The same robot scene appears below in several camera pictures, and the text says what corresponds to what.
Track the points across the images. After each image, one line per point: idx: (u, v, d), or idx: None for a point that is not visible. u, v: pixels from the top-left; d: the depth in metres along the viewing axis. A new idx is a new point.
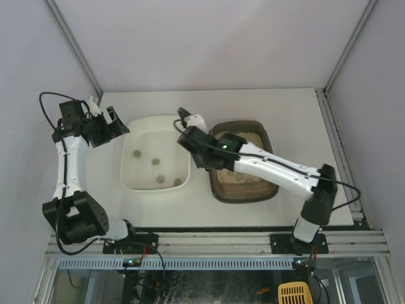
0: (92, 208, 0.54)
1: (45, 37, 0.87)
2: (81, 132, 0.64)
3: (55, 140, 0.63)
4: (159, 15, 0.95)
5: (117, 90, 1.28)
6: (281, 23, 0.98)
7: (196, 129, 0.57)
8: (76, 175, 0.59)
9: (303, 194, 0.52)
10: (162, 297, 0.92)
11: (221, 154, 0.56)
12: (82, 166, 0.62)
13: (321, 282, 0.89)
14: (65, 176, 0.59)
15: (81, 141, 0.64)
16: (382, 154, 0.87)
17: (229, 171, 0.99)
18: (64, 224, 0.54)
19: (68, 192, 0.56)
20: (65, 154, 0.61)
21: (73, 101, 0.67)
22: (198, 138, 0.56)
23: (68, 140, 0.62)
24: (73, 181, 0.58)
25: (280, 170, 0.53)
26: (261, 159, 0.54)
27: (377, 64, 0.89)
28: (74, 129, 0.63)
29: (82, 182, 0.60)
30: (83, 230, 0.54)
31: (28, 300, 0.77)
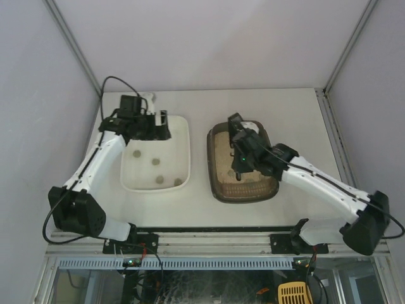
0: (88, 213, 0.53)
1: (45, 37, 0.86)
2: (126, 129, 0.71)
3: (100, 128, 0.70)
4: (159, 15, 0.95)
5: (116, 90, 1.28)
6: (281, 23, 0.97)
7: (253, 133, 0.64)
8: (93, 173, 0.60)
9: (347, 215, 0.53)
10: (162, 297, 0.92)
11: (273, 162, 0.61)
12: (104, 167, 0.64)
13: (320, 283, 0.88)
14: (84, 170, 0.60)
15: (119, 140, 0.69)
16: (382, 154, 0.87)
17: (229, 172, 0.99)
18: (60, 211, 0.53)
19: (78, 187, 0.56)
20: (98, 147, 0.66)
21: (133, 97, 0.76)
22: (252, 142, 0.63)
23: (106, 137, 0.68)
24: (87, 177, 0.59)
25: (328, 187, 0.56)
26: (309, 173, 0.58)
27: (377, 64, 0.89)
28: (121, 125, 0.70)
29: (96, 182, 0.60)
30: (74, 224, 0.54)
31: (28, 300, 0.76)
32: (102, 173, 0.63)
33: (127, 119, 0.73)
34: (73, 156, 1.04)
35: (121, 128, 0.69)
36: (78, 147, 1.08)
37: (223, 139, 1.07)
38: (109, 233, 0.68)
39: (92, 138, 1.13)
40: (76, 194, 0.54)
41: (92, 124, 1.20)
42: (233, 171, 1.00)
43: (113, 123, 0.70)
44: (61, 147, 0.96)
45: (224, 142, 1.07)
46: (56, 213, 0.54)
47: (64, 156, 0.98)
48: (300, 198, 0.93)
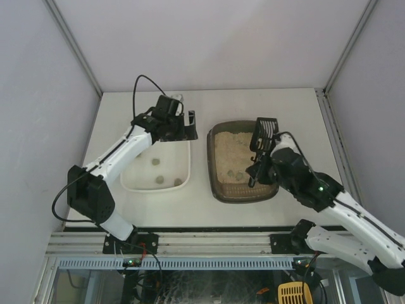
0: (97, 198, 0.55)
1: (45, 36, 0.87)
2: (155, 129, 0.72)
3: (133, 123, 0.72)
4: (159, 14, 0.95)
5: (116, 90, 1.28)
6: (281, 23, 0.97)
7: (299, 158, 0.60)
8: (113, 163, 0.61)
9: (388, 262, 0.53)
10: (162, 297, 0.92)
11: (314, 194, 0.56)
12: (125, 159, 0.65)
13: (320, 283, 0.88)
14: (106, 158, 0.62)
15: (147, 139, 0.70)
16: (383, 154, 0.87)
17: (228, 173, 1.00)
18: (75, 187, 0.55)
19: (97, 171, 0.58)
20: (125, 140, 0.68)
21: (173, 99, 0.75)
22: (296, 167, 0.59)
23: (135, 131, 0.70)
24: (107, 164, 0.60)
25: (375, 232, 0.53)
26: (356, 214, 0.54)
27: (377, 64, 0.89)
28: (152, 124, 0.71)
29: (113, 171, 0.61)
30: (84, 204, 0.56)
31: (28, 300, 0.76)
32: (122, 165, 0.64)
33: (159, 120, 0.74)
34: (73, 156, 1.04)
35: (151, 126, 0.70)
36: (78, 147, 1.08)
37: (224, 138, 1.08)
38: (108, 226, 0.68)
39: (92, 138, 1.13)
40: (92, 177, 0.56)
41: (92, 125, 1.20)
42: (232, 171, 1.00)
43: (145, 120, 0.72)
44: (61, 147, 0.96)
45: (224, 142, 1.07)
46: (72, 187, 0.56)
47: (64, 156, 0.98)
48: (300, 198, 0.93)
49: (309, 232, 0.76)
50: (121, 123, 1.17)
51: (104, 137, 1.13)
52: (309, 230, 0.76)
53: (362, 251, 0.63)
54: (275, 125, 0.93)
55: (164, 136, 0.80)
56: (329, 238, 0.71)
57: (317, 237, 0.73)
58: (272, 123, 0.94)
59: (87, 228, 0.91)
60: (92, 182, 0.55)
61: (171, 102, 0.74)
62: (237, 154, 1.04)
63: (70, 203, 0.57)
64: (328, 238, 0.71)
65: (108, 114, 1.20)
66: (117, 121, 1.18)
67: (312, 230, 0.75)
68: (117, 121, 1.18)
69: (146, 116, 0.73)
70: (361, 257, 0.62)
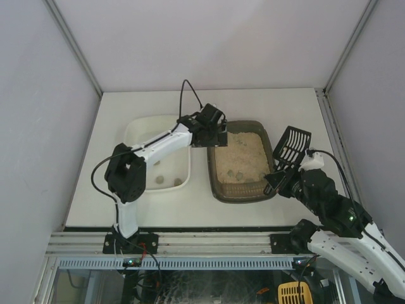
0: (133, 179, 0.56)
1: (46, 36, 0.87)
2: (197, 133, 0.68)
3: (180, 121, 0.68)
4: (159, 15, 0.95)
5: (116, 90, 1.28)
6: (281, 23, 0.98)
7: (331, 183, 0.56)
8: (156, 149, 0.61)
9: (397, 292, 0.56)
10: (162, 297, 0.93)
11: (344, 223, 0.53)
12: (168, 150, 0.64)
13: (321, 283, 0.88)
14: (150, 144, 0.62)
15: (185, 140, 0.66)
16: (383, 154, 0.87)
17: (228, 173, 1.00)
18: (117, 162, 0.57)
19: (140, 154, 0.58)
20: (171, 134, 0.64)
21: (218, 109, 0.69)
22: (328, 193, 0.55)
23: (180, 128, 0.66)
24: (150, 150, 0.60)
25: (393, 266, 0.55)
26: (381, 247, 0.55)
27: (377, 64, 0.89)
28: (196, 127, 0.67)
29: (154, 158, 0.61)
30: (119, 181, 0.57)
31: (28, 300, 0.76)
32: (162, 154, 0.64)
33: (202, 125, 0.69)
34: (73, 156, 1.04)
35: (195, 130, 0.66)
36: (78, 147, 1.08)
37: None
38: (119, 216, 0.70)
39: (92, 138, 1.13)
40: (134, 158, 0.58)
41: (92, 124, 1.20)
42: (232, 171, 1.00)
43: (190, 121, 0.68)
44: (61, 147, 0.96)
45: None
46: (114, 160, 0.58)
47: (64, 156, 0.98)
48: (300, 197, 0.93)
49: (312, 237, 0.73)
50: (121, 123, 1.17)
51: (104, 137, 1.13)
52: (314, 235, 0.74)
53: (368, 270, 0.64)
54: (305, 140, 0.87)
55: (198, 142, 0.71)
56: (335, 247, 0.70)
57: (323, 244, 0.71)
58: (304, 136, 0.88)
59: (87, 228, 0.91)
60: (135, 161, 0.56)
61: (216, 111, 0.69)
62: (238, 154, 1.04)
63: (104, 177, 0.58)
64: (333, 248, 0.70)
65: (108, 114, 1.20)
66: (117, 121, 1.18)
67: (317, 235, 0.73)
68: (118, 121, 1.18)
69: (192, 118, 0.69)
70: (366, 276, 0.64)
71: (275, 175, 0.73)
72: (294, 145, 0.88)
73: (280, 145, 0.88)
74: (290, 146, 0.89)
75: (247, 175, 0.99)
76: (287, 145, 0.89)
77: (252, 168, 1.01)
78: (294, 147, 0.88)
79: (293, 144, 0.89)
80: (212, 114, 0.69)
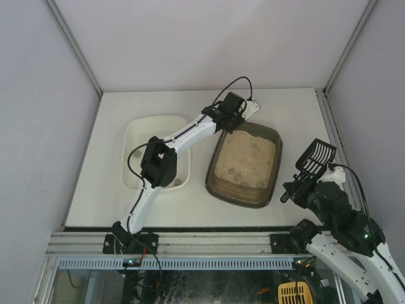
0: (166, 168, 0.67)
1: (45, 35, 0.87)
2: (220, 122, 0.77)
3: (204, 111, 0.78)
4: (159, 15, 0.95)
5: (117, 90, 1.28)
6: (280, 23, 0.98)
7: (345, 197, 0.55)
8: (184, 140, 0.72)
9: None
10: (162, 297, 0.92)
11: (357, 237, 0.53)
12: (193, 139, 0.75)
13: (320, 283, 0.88)
14: (180, 135, 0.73)
15: (211, 128, 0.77)
16: (383, 156, 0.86)
17: (230, 170, 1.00)
18: (151, 152, 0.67)
19: (170, 145, 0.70)
20: (195, 124, 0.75)
21: (240, 97, 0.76)
22: (340, 206, 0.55)
23: (205, 120, 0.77)
24: (179, 141, 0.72)
25: (395, 285, 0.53)
26: (388, 268, 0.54)
27: (377, 64, 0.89)
28: (219, 117, 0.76)
29: (184, 147, 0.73)
30: (153, 168, 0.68)
31: (28, 300, 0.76)
32: (191, 142, 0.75)
33: (226, 114, 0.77)
34: (73, 156, 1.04)
35: (218, 120, 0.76)
36: (78, 147, 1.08)
37: (240, 139, 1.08)
38: (136, 209, 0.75)
39: (92, 138, 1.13)
40: (166, 149, 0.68)
41: (92, 124, 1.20)
42: (234, 170, 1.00)
43: (214, 112, 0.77)
44: (61, 146, 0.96)
45: (239, 143, 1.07)
46: (148, 151, 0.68)
47: (64, 156, 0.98)
48: None
49: (313, 239, 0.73)
50: (121, 123, 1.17)
51: (104, 137, 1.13)
52: (314, 237, 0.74)
53: (364, 280, 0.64)
54: (330, 154, 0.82)
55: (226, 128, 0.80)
56: (333, 253, 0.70)
57: (322, 248, 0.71)
58: (330, 150, 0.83)
59: (87, 228, 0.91)
60: (167, 152, 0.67)
61: (239, 99, 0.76)
62: (247, 157, 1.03)
63: (140, 164, 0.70)
64: (332, 253, 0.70)
65: (108, 114, 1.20)
66: (117, 121, 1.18)
67: (317, 239, 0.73)
68: (118, 121, 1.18)
69: (216, 107, 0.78)
70: (361, 286, 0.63)
71: (293, 184, 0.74)
72: (317, 158, 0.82)
73: (302, 157, 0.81)
74: (314, 159, 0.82)
75: (247, 180, 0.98)
76: (312, 157, 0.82)
77: (254, 174, 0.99)
78: (318, 159, 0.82)
79: (319, 157, 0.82)
80: (233, 102, 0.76)
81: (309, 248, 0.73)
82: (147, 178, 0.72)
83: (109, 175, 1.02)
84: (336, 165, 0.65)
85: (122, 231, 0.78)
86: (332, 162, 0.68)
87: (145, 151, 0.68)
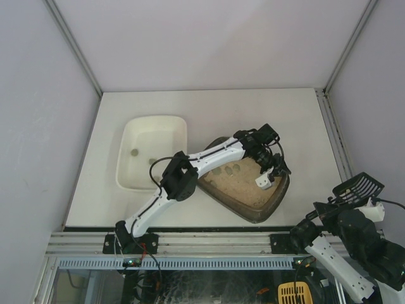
0: (186, 182, 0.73)
1: (45, 35, 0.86)
2: (249, 149, 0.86)
3: (236, 135, 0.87)
4: (159, 15, 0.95)
5: (117, 90, 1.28)
6: (281, 23, 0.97)
7: (371, 226, 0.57)
8: (208, 161, 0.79)
9: None
10: (162, 297, 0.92)
11: (390, 270, 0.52)
12: (219, 161, 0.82)
13: (320, 283, 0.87)
14: (205, 155, 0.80)
15: (238, 154, 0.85)
16: (383, 156, 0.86)
17: (235, 166, 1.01)
18: (175, 164, 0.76)
19: (195, 164, 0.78)
20: (224, 147, 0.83)
21: (271, 136, 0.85)
22: (367, 235, 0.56)
23: (236, 144, 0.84)
24: (204, 161, 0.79)
25: None
26: None
27: (377, 66, 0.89)
28: (250, 144, 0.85)
29: (208, 167, 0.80)
30: (173, 180, 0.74)
31: (28, 300, 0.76)
32: (216, 163, 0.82)
33: (257, 143, 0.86)
34: (73, 156, 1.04)
35: (247, 146, 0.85)
36: (78, 147, 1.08)
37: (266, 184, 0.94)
38: (143, 215, 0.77)
39: (92, 138, 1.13)
40: (190, 166, 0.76)
41: (92, 124, 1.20)
42: (235, 168, 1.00)
43: (246, 138, 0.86)
44: (61, 146, 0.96)
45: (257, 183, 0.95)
46: (173, 163, 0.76)
47: (65, 156, 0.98)
48: (301, 198, 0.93)
49: (315, 241, 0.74)
50: (121, 123, 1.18)
51: (104, 137, 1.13)
52: (316, 239, 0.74)
53: (360, 284, 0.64)
54: (374, 190, 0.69)
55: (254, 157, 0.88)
56: (333, 256, 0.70)
57: (322, 251, 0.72)
58: (376, 186, 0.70)
59: (87, 228, 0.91)
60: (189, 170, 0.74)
61: (271, 135, 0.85)
62: (247, 185, 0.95)
63: (162, 174, 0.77)
64: (332, 257, 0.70)
65: (108, 114, 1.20)
66: (117, 121, 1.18)
67: (319, 240, 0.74)
68: (118, 121, 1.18)
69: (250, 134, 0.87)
70: (357, 290, 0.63)
71: (326, 206, 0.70)
72: (358, 192, 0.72)
73: (342, 185, 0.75)
74: (354, 191, 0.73)
75: (214, 175, 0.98)
76: (352, 187, 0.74)
77: (228, 182, 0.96)
78: (359, 193, 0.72)
79: (361, 191, 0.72)
80: (266, 137, 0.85)
81: (309, 248, 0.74)
82: (164, 189, 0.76)
83: (109, 175, 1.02)
84: (379, 199, 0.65)
85: (124, 232, 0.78)
86: (374, 196, 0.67)
87: (172, 162, 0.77)
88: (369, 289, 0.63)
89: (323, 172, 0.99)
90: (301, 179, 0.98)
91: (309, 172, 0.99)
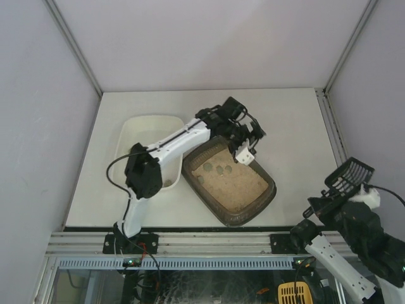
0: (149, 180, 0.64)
1: (45, 35, 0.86)
2: (215, 128, 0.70)
3: (197, 115, 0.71)
4: (159, 15, 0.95)
5: (117, 90, 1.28)
6: (281, 23, 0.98)
7: (376, 220, 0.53)
8: (171, 149, 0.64)
9: None
10: (162, 297, 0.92)
11: (391, 266, 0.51)
12: (185, 147, 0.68)
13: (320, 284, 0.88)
14: (166, 142, 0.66)
15: (204, 135, 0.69)
16: (383, 156, 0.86)
17: (228, 167, 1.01)
18: (134, 160, 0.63)
19: (155, 154, 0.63)
20: (186, 131, 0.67)
21: (238, 108, 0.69)
22: (371, 230, 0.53)
23: (199, 125, 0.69)
24: (165, 150, 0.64)
25: None
26: None
27: (377, 67, 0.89)
28: (214, 122, 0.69)
29: (172, 156, 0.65)
30: (137, 179, 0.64)
31: (28, 300, 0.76)
32: (181, 151, 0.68)
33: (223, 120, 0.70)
34: (73, 156, 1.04)
35: (212, 126, 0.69)
36: (78, 147, 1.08)
37: (250, 192, 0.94)
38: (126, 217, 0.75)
39: (92, 138, 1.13)
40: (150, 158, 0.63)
41: (92, 124, 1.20)
42: (227, 168, 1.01)
43: (210, 117, 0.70)
44: (61, 146, 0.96)
45: (243, 189, 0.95)
46: (131, 159, 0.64)
47: (64, 156, 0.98)
48: (301, 198, 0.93)
49: (313, 239, 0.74)
50: (120, 123, 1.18)
51: (104, 136, 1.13)
52: (314, 238, 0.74)
53: (361, 285, 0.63)
54: (366, 176, 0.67)
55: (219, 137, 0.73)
56: (333, 256, 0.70)
57: (321, 250, 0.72)
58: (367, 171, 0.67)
59: (88, 228, 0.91)
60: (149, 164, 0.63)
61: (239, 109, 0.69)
62: (232, 189, 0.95)
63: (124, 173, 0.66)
64: (331, 256, 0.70)
65: (108, 114, 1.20)
66: (117, 121, 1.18)
67: (318, 240, 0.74)
68: (118, 121, 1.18)
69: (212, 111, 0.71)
70: (357, 291, 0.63)
71: (320, 201, 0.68)
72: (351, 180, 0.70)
73: (333, 174, 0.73)
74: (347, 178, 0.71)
75: (213, 176, 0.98)
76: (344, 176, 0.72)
77: (216, 181, 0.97)
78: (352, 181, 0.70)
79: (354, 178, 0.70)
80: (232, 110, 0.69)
81: (308, 247, 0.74)
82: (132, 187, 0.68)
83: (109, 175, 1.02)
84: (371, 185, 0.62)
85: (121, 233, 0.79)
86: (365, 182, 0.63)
87: (129, 159, 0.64)
88: (371, 289, 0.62)
89: (322, 172, 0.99)
90: (301, 178, 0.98)
91: (309, 172, 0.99)
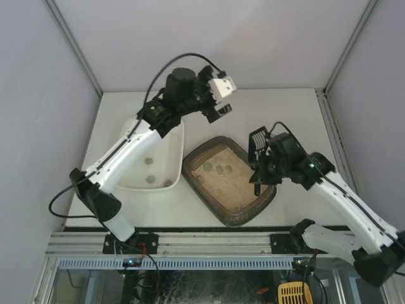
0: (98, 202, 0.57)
1: (45, 35, 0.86)
2: (164, 124, 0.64)
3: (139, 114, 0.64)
4: (159, 15, 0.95)
5: (117, 90, 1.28)
6: (281, 23, 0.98)
7: (290, 139, 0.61)
8: (111, 168, 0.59)
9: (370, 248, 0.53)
10: (162, 296, 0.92)
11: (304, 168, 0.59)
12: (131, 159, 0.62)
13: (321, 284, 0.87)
14: (105, 162, 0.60)
15: (151, 137, 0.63)
16: (383, 155, 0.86)
17: (228, 166, 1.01)
18: (77, 189, 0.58)
19: (93, 178, 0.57)
20: (127, 141, 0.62)
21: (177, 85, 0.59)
22: (285, 147, 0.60)
23: (141, 128, 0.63)
24: (104, 171, 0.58)
25: (355, 211, 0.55)
26: (343, 194, 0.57)
27: (377, 67, 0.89)
28: (159, 119, 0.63)
29: (115, 174, 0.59)
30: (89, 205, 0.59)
31: (28, 300, 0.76)
32: (126, 164, 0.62)
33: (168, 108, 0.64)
34: (73, 156, 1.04)
35: (157, 125, 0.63)
36: (78, 147, 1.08)
37: (250, 192, 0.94)
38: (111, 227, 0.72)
39: (92, 138, 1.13)
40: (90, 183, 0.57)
41: (92, 124, 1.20)
42: (227, 168, 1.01)
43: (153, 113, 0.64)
44: (61, 146, 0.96)
45: (243, 189, 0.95)
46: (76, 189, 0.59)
47: (64, 156, 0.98)
48: (301, 198, 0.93)
49: (306, 228, 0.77)
50: (121, 123, 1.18)
51: (104, 136, 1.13)
52: (307, 227, 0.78)
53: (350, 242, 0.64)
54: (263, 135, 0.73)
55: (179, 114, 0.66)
56: (323, 232, 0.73)
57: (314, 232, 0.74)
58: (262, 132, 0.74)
59: (87, 228, 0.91)
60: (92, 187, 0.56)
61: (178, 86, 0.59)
62: (232, 189, 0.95)
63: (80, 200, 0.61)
64: (322, 233, 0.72)
65: (108, 114, 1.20)
66: (117, 121, 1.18)
67: (311, 227, 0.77)
68: (118, 121, 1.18)
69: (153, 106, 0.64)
70: (347, 246, 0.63)
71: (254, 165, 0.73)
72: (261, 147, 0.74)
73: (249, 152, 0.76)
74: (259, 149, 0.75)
75: (213, 176, 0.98)
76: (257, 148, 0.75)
77: (216, 181, 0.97)
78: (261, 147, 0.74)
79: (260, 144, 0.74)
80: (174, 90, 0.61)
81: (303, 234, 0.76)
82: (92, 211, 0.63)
83: None
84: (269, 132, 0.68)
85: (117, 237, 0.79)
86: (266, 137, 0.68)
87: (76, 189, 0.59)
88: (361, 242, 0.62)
89: None
90: None
91: None
